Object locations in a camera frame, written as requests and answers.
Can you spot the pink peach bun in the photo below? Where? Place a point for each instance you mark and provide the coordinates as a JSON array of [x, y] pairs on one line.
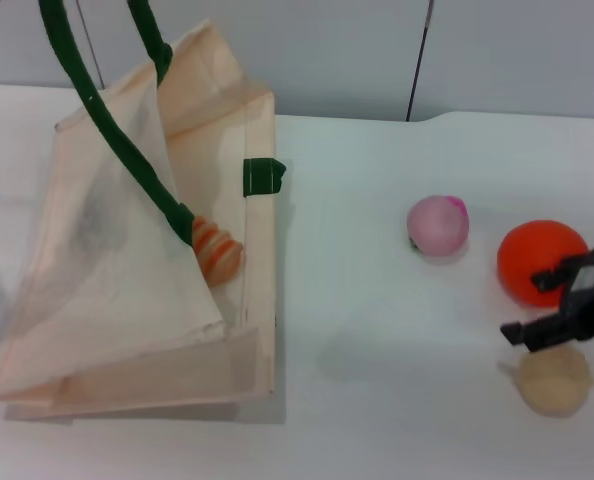
[[437, 227]]

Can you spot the orange striped ridged bread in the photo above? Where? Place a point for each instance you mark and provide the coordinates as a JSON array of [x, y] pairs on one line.
[[219, 252]]

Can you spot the orange fruit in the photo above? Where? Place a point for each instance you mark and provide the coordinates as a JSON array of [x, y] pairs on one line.
[[532, 250]]

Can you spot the beige egg yolk pastry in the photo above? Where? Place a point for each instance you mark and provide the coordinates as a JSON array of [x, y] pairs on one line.
[[554, 382]]

